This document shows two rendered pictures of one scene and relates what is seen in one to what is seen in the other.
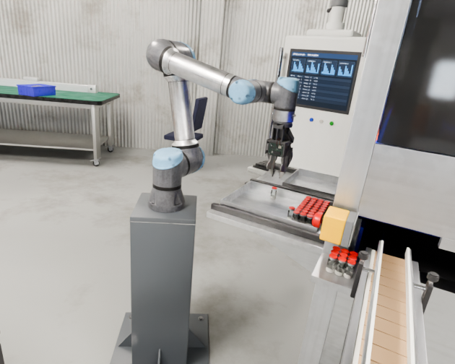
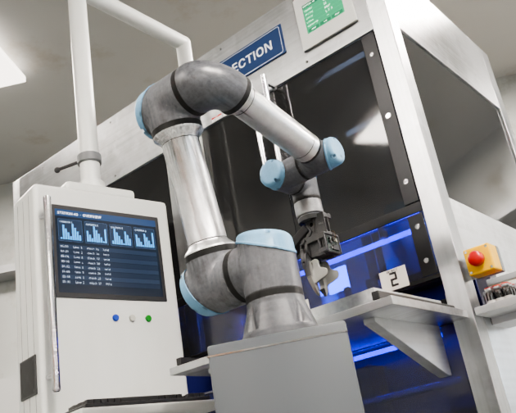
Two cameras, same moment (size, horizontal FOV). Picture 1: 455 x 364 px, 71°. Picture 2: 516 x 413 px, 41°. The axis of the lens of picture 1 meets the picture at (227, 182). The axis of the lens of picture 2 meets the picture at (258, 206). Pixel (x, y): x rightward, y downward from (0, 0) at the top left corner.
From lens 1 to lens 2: 2.00 m
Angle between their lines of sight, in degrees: 88
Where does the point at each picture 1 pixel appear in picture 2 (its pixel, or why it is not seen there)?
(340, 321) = (509, 390)
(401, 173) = (465, 221)
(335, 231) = (496, 256)
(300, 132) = (101, 344)
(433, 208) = not seen: hidden behind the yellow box
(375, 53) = (423, 130)
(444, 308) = not seen: outside the picture
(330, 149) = (158, 362)
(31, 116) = not seen: outside the picture
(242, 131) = not seen: outside the picture
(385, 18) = (418, 109)
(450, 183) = (479, 228)
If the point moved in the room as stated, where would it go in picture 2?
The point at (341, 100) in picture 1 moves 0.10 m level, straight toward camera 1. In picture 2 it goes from (151, 280) to (174, 272)
